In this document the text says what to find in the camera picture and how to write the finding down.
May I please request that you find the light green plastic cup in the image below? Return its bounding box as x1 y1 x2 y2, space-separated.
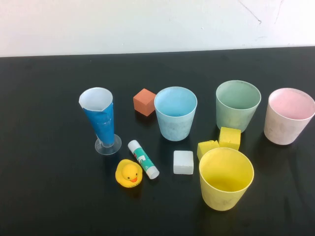
216 80 262 133

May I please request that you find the yellow plastic cup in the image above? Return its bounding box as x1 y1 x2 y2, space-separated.
198 147 254 211

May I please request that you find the light pink plastic cup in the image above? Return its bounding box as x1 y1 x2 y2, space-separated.
263 88 315 146

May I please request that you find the light blue plastic cup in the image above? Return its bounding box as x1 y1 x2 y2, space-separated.
154 86 198 142

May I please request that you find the orange-red foam cube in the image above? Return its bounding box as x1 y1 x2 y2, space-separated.
133 88 157 118

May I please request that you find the white green glue stick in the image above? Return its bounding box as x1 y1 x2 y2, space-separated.
127 140 160 180

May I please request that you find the white foam block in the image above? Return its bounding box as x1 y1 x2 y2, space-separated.
173 150 194 175

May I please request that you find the chipped yellow foam cube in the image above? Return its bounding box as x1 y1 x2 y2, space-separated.
196 140 220 159

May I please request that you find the blue-wrapped conical measuring glass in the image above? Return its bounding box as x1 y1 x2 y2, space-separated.
78 87 123 156

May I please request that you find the yellow rubber duck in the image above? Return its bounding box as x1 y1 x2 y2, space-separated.
115 159 144 189

